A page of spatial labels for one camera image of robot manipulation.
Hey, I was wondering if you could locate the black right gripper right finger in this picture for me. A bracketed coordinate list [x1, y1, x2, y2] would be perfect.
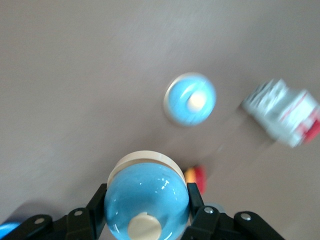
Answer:
[179, 183, 286, 240]

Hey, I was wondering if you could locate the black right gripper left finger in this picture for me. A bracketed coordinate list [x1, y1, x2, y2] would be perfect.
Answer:
[14, 184, 108, 240]

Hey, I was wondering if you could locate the blue service bell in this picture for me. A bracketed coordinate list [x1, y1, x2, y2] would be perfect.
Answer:
[163, 72, 217, 128]
[103, 150, 190, 240]

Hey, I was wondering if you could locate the blue plastic tray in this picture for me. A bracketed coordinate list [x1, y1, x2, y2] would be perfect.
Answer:
[0, 221, 21, 237]

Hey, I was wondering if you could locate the red orange push button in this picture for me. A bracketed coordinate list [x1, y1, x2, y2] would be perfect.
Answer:
[183, 164, 208, 195]

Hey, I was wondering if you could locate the white circuit breaker red switch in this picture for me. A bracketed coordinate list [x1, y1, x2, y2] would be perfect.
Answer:
[241, 78, 320, 148]

